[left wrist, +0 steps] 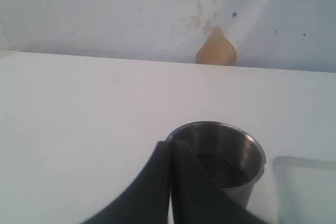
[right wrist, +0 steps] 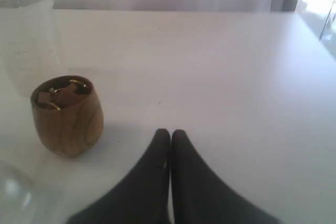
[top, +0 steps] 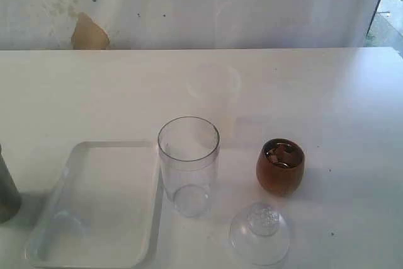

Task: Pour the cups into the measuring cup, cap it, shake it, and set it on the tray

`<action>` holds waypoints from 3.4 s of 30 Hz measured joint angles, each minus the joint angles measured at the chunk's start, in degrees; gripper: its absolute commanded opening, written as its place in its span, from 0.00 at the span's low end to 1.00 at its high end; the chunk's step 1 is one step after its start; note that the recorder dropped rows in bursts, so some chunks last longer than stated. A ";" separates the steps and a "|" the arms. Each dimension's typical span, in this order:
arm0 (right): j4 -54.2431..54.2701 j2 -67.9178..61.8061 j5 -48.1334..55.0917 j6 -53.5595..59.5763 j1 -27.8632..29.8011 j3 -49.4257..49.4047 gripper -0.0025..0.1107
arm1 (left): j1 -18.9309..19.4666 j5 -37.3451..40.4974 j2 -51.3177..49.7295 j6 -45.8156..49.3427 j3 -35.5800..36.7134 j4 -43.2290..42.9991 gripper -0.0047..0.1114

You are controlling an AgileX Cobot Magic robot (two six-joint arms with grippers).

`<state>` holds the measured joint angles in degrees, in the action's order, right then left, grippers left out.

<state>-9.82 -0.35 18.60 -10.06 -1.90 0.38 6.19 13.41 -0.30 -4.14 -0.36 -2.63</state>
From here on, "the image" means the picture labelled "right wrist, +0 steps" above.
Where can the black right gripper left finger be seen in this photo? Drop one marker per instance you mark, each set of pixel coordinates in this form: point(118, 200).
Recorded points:
point(142, 196)

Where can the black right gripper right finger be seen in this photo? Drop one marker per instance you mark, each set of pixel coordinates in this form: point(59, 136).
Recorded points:
point(200, 196)

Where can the brown wooden cup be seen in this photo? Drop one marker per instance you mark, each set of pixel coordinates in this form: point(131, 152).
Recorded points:
point(67, 115)

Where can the wooden blocks and gold rings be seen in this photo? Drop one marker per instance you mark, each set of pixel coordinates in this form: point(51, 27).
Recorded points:
point(60, 94)

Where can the clear plastic dome lid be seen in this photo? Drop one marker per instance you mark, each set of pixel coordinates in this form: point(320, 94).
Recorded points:
point(22, 199)

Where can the translucent plastic measuring cup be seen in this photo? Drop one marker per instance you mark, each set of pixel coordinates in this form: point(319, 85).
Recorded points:
point(31, 50)

